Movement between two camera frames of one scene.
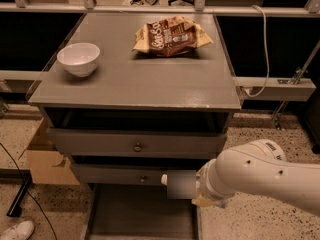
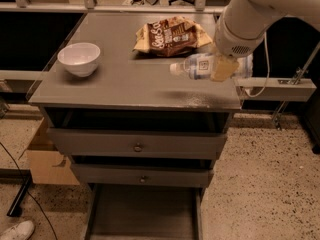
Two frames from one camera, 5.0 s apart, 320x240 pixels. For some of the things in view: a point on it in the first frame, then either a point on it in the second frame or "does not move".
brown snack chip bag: x=174 y=36 does not move
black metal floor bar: x=16 y=176 does not move
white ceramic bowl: x=79 y=59 does not move
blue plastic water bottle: x=181 y=184 → x=200 y=66
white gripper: x=204 y=183 → x=229 y=44
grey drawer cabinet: x=128 y=96 does not move
